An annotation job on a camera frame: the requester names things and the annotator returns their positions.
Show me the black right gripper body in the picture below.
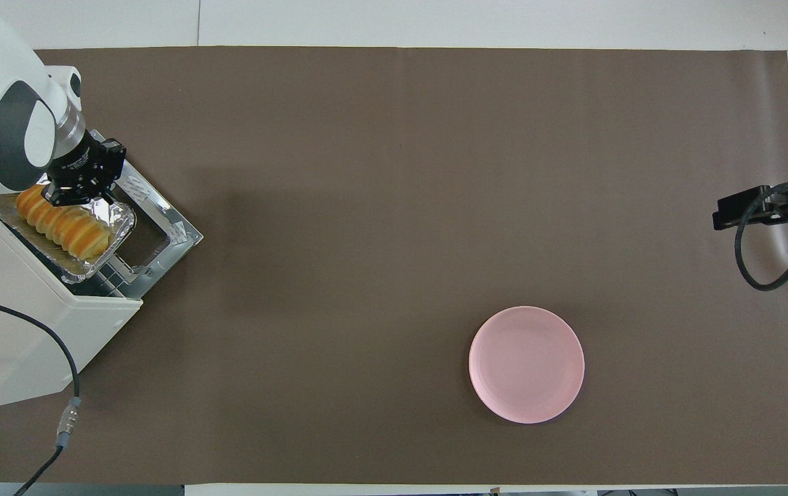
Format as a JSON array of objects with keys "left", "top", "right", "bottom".
[{"left": 45, "top": 132, "right": 127, "bottom": 197}]

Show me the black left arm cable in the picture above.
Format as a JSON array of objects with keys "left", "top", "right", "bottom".
[{"left": 0, "top": 293, "right": 83, "bottom": 496}]

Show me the brown table mat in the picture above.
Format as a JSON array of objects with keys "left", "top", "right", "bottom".
[{"left": 0, "top": 46, "right": 788, "bottom": 485}]

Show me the glass oven door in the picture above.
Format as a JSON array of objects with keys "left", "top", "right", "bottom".
[{"left": 87, "top": 130, "right": 204, "bottom": 298}]

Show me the golden ridged bread loaf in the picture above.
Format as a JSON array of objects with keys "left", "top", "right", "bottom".
[{"left": 15, "top": 185, "right": 112, "bottom": 260}]

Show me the aluminium foil tray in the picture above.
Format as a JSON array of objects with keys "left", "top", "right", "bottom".
[{"left": 0, "top": 183, "right": 137, "bottom": 285}]

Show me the pink round plate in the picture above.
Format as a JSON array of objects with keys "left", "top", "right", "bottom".
[{"left": 468, "top": 306, "right": 585, "bottom": 424}]

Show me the cream toaster oven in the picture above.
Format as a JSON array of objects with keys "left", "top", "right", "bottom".
[{"left": 0, "top": 195, "right": 143, "bottom": 412}]

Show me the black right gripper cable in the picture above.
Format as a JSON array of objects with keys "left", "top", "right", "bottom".
[{"left": 734, "top": 180, "right": 788, "bottom": 291}]

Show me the wire oven rack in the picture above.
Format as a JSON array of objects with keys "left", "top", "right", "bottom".
[{"left": 77, "top": 258, "right": 134, "bottom": 297}]

